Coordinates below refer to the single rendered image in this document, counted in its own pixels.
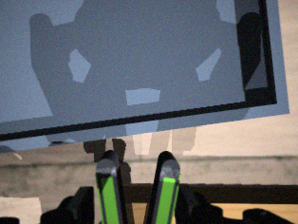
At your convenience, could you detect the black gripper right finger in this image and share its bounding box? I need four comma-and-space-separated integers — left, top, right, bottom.
175, 183, 294, 224

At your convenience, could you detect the light wooden bench board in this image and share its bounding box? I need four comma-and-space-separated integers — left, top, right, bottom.
123, 186, 298, 224

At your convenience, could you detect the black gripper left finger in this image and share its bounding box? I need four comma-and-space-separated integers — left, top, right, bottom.
0, 186, 95, 224

